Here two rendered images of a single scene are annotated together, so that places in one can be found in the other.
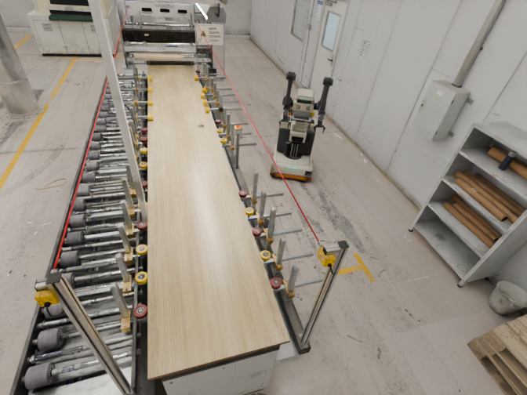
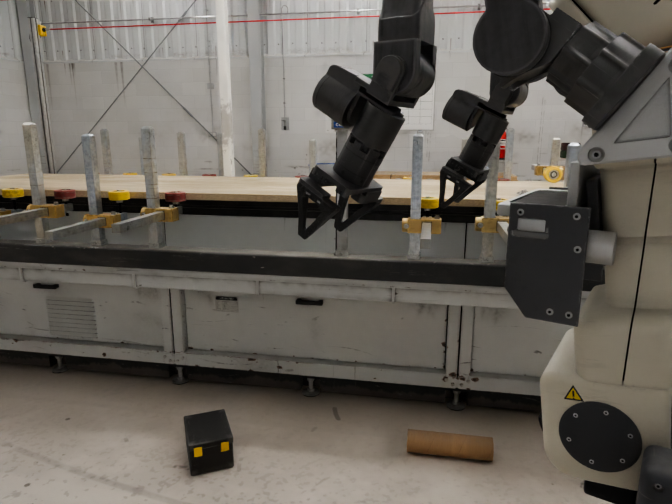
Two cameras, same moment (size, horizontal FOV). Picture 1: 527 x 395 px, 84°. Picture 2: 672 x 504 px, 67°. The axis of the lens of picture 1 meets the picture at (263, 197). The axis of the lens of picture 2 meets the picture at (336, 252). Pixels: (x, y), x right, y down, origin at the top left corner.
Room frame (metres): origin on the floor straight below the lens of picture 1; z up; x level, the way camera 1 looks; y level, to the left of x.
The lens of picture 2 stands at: (3.74, -1.22, 1.14)
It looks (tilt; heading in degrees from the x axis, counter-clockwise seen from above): 13 degrees down; 121
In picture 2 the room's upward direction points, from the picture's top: straight up
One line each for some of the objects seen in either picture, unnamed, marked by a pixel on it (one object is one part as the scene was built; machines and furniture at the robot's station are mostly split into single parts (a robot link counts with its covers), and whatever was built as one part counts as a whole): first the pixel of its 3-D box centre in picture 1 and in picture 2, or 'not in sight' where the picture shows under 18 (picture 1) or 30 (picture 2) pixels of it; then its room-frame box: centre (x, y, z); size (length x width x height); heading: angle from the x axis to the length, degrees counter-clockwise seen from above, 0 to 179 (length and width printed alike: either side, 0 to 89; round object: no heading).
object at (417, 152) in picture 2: (232, 141); (415, 204); (3.05, 0.45, 0.90); 0.04 x 0.04 x 0.48; 21
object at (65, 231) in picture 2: (269, 215); (90, 225); (1.96, -0.07, 0.80); 0.43 x 0.03 x 0.04; 111
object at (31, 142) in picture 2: (270, 229); (37, 184); (1.65, -0.09, 0.94); 0.04 x 0.04 x 0.48; 21
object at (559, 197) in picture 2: (300, 120); (570, 229); (3.65, -0.37, 0.99); 0.28 x 0.16 x 0.22; 88
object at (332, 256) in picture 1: (312, 302); not in sight; (0.88, -0.34, 1.20); 0.15 x 0.12 x 1.00; 21
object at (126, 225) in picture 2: (262, 196); (150, 218); (2.19, 0.02, 0.83); 0.43 x 0.03 x 0.04; 111
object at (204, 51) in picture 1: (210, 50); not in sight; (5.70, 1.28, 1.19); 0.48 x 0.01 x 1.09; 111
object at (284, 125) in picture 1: (296, 134); not in sight; (4.03, -0.38, 0.59); 0.55 x 0.34 x 0.83; 88
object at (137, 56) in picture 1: (170, 56); not in sight; (5.53, 1.98, 1.05); 1.43 x 0.12 x 0.12; 111
